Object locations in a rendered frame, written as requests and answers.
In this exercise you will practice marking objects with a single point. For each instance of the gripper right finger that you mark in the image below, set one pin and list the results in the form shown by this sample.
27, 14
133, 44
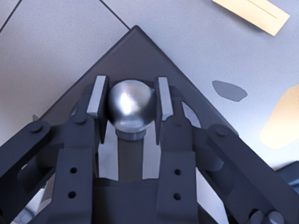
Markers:
176, 179

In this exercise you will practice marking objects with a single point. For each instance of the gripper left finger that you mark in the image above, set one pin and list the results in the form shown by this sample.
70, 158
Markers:
73, 179

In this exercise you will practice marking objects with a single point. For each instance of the metal buckle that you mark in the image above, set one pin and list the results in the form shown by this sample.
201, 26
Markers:
131, 106

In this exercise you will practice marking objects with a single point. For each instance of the grey metal vacuum drum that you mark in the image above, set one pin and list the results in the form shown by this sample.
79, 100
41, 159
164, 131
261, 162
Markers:
192, 116

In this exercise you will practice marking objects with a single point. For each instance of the dark wheeled dolly plate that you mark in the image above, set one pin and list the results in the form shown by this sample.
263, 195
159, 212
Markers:
136, 57

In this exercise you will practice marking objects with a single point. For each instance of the pale wooden block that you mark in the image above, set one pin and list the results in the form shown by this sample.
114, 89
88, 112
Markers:
250, 9

